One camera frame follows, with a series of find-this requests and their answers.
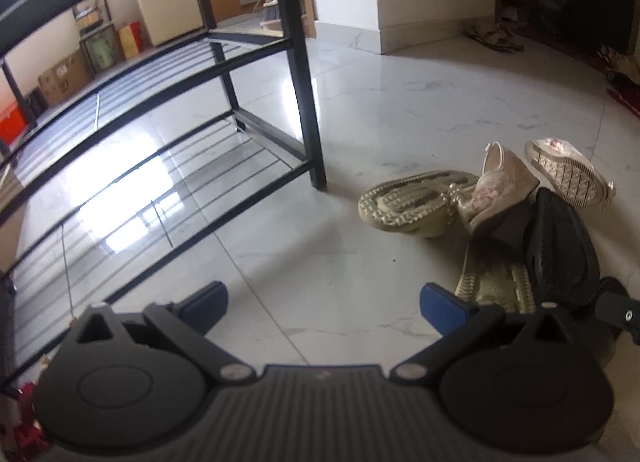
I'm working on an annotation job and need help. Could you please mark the pink floral shoe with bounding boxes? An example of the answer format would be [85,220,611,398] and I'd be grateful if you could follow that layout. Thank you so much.
[524,138,617,208]
[457,142,541,235]

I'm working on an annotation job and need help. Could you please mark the white wire rack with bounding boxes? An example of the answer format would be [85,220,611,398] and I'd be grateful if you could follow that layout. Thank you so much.
[252,0,306,38]

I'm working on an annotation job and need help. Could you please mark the white cabinet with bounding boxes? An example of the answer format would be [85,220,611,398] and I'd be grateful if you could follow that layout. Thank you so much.
[132,0,208,48]

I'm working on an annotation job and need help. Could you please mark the red and yellow box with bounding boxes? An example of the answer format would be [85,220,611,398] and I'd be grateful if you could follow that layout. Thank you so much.
[117,22,143,60]

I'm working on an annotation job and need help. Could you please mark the green framed picture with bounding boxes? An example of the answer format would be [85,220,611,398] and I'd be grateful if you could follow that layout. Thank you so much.
[80,24,123,75]

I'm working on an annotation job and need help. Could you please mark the black metal shoe rack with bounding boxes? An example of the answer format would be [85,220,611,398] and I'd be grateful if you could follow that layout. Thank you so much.
[0,0,328,393]

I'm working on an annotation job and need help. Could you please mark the beige slide slipper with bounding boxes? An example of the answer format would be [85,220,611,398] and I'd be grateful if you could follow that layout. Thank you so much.
[358,170,481,239]
[455,237,538,315]

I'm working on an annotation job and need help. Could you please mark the red slipper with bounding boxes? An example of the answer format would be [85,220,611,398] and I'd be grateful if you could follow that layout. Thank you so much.
[0,382,48,462]

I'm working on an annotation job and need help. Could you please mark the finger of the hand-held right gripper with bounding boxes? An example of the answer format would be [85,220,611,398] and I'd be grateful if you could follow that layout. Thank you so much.
[595,277,640,338]

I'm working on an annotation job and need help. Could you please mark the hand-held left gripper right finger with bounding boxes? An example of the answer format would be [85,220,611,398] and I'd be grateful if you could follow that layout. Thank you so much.
[387,283,583,386]

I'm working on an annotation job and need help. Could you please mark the brown sandal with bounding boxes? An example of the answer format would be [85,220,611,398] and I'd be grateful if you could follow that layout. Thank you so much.
[480,32,526,53]
[465,23,506,44]

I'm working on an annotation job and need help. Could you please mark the black slipper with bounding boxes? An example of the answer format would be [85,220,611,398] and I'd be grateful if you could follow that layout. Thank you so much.
[522,187,601,313]

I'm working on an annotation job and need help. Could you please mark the cardboard box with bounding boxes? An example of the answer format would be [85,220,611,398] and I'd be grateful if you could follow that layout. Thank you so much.
[39,48,94,108]

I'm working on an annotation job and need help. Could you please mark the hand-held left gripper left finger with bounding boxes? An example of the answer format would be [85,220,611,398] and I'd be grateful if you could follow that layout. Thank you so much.
[59,281,256,386]

